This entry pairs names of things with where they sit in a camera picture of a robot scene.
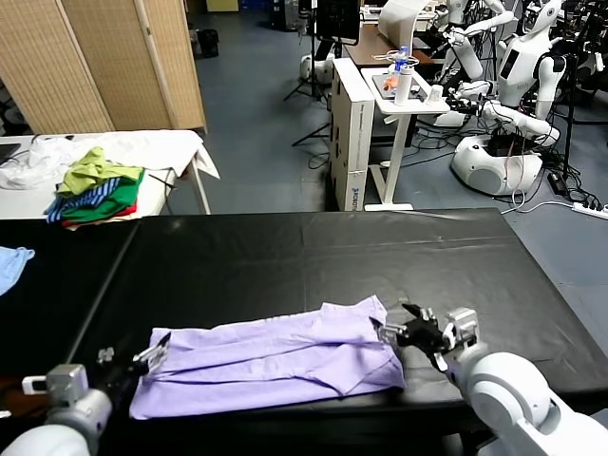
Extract grey laptop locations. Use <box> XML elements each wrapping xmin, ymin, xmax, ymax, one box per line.
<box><xmin>372</xmin><ymin>73</ymin><xmax>428</xmax><ymax>102</ymax></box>

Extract black monitor stand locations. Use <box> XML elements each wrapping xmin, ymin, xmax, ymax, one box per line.
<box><xmin>292</xmin><ymin>40</ymin><xmax>344</xmax><ymax>148</ymax></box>

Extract lavender t-shirt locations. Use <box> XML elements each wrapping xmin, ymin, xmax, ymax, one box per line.
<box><xmin>128</xmin><ymin>294</ymin><xmax>407</xmax><ymax>422</ymax></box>

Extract brown wooden desk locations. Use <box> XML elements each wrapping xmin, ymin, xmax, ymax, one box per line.
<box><xmin>342</xmin><ymin>23</ymin><xmax>436</xmax><ymax>67</ymax></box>

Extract white standing desk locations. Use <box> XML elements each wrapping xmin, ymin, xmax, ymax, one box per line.
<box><xmin>360</xmin><ymin>66</ymin><xmax>451</xmax><ymax>213</ymax></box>

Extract black laptop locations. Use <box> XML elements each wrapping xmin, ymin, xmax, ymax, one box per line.
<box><xmin>0</xmin><ymin>142</ymin><xmax>23</xmax><ymax>167</ymax></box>

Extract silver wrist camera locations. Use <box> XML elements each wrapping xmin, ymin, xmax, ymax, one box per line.
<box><xmin>444</xmin><ymin>307</ymin><xmax>479</xmax><ymax>351</ymax></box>
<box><xmin>22</xmin><ymin>364</ymin><xmax>90</xmax><ymax>406</ymax></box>

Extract white curved shell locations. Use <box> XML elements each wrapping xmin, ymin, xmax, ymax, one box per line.
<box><xmin>378</xmin><ymin>0</ymin><xmax>427</xmax><ymax>45</ymax></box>

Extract black pole stand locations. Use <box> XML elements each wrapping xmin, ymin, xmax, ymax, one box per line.
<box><xmin>562</xmin><ymin>54</ymin><xmax>583</xmax><ymax>181</ymax></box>

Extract white tablecloth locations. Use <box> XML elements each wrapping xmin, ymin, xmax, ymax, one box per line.
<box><xmin>0</xmin><ymin>128</ymin><xmax>222</xmax><ymax>220</ymax></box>

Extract white tumbler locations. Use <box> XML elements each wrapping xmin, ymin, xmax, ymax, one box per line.
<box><xmin>394</xmin><ymin>65</ymin><xmax>414</xmax><ymax>106</ymax></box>

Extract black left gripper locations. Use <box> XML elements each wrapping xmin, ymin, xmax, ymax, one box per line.
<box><xmin>89</xmin><ymin>332</ymin><xmax>172</xmax><ymax>405</ymax></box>

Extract white table leg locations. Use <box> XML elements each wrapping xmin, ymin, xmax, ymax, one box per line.
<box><xmin>163</xmin><ymin>159</ymin><xmax>213</xmax><ymax>216</ymax></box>

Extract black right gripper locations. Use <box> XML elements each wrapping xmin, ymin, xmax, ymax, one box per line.
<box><xmin>374</xmin><ymin>303</ymin><xmax>452</xmax><ymax>371</ymax></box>

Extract tall white cardboard box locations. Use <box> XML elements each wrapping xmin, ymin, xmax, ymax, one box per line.
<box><xmin>329</xmin><ymin>57</ymin><xmax>376</xmax><ymax>213</ymax></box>

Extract white floor cable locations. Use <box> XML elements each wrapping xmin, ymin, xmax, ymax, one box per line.
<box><xmin>501</xmin><ymin>189</ymin><xmax>579</xmax><ymax>215</ymax></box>

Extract bamboo folding screen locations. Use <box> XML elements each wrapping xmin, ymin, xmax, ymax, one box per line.
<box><xmin>0</xmin><ymin>0</ymin><xmax>209</xmax><ymax>137</ymax></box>

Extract lime green garment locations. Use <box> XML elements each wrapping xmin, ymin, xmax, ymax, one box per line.
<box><xmin>56</xmin><ymin>146</ymin><xmax>143</xmax><ymax>199</ymax></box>

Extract white humanoid robot with base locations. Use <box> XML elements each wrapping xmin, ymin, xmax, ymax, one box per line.
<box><xmin>449</xmin><ymin>0</ymin><xmax>569</xmax><ymax>197</ymax></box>

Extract pile of colourful clothes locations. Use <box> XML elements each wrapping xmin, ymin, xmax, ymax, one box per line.
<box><xmin>59</xmin><ymin>168</ymin><xmax>146</xmax><ymax>223</ymax></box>

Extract white power strip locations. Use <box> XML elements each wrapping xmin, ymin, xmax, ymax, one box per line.
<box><xmin>572</xmin><ymin>201</ymin><xmax>608</xmax><ymax>219</ymax></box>

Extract white crumpled cloth pile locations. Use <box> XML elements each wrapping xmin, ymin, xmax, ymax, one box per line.
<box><xmin>0</xmin><ymin>137</ymin><xmax>86</xmax><ymax>191</ymax></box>

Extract black floor cables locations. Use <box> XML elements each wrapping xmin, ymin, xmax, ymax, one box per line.
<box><xmin>308</xmin><ymin>125</ymin><xmax>457</xmax><ymax>172</ymax></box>

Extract small black table cover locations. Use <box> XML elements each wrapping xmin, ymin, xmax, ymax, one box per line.
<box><xmin>0</xmin><ymin>218</ymin><xmax>142</xmax><ymax>381</ymax></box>

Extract black trash bin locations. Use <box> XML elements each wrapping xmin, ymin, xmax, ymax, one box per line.
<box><xmin>197</xmin><ymin>28</ymin><xmax>220</xmax><ymax>60</ymax></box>

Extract thin black cable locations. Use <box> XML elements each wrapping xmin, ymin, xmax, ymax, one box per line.
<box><xmin>147</xmin><ymin>171</ymin><xmax>180</xmax><ymax>192</ymax></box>

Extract blue striped garment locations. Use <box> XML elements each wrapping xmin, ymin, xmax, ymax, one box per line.
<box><xmin>45</xmin><ymin>178</ymin><xmax>123</xmax><ymax>225</ymax></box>

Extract large black table cover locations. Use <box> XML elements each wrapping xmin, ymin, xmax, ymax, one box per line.
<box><xmin>56</xmin><ymin>207</ymin><xmax>608</xmax><ymax>431</ymax></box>

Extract black monitor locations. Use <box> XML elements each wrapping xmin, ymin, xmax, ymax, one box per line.
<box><xmin>314</xmin><ymin>0</ymin><xmax>362</xmax><ymax>47</ymax></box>

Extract red garment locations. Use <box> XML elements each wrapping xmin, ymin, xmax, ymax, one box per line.
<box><xmin>61</xmin><ymin>201</ymin><xmax>139</xmax><ymax>229</ymax></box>

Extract black tripod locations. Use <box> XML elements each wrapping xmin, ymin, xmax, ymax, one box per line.
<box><xmin>283</xmin><ymin>0</ymin><xmax>330</xmax><ymax>104</ymax></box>

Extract light blue garment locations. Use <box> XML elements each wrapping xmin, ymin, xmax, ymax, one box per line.
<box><xmin>0</xmin><ymin>245</ymin><xmax>37</xmax><ymax>298</ymax></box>

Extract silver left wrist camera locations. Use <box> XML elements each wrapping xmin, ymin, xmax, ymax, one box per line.
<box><xmin>22</xmin><ymin>364</ymin><xmax>90</xmax><ymax>406</ymax></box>

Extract beige garment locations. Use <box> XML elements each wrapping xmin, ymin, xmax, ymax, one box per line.
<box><xmin>64</xmin><ymin>211</ymin><xmax>142</xmax><ymax>233</ymax></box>

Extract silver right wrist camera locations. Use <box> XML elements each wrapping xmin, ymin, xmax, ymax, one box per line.
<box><xmin>444</xmin><ymin>307</ymin><xmax>479</xmax><ymax>351</ymax></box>

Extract small white robot base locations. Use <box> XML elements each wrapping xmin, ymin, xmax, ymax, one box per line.
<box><xmin>298</xmin><ymin>52</ymin><xmax>336</xmax><ymax>86</ymax></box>

